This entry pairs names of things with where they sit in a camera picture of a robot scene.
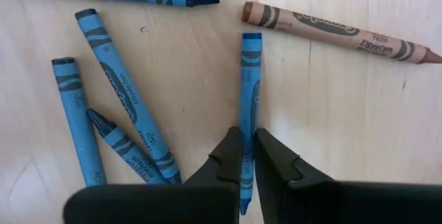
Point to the brown crayon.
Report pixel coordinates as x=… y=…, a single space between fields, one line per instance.
x=328 y=28

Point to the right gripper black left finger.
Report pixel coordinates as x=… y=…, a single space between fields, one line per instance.
x=172 y=203

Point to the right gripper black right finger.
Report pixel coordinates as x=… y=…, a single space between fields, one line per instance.
x=328 y=203

